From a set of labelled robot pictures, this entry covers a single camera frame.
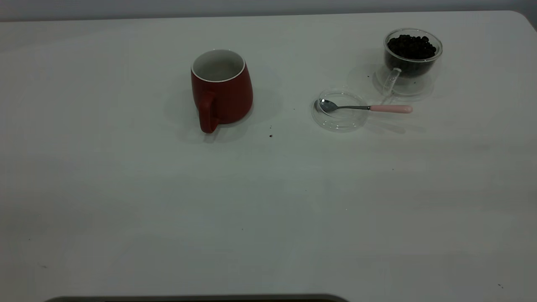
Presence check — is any red ceramic mug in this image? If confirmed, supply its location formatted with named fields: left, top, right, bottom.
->
left=190, top=49, right=254, bottom=134

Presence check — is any round clear glass dish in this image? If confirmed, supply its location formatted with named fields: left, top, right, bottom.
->
left=312, top=87, right=370, bottom=133

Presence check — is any metal spoon with pink handle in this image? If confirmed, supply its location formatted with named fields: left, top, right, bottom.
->
left=315, top=99, right=413, bottom=114

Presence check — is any clear glass cup with handle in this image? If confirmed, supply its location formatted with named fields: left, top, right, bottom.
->
left=375, top=28, right=443, bottom=99

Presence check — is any dark coffee beans pile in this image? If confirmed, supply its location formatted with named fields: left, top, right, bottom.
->
left=386, top=34, right=438, bottom=78

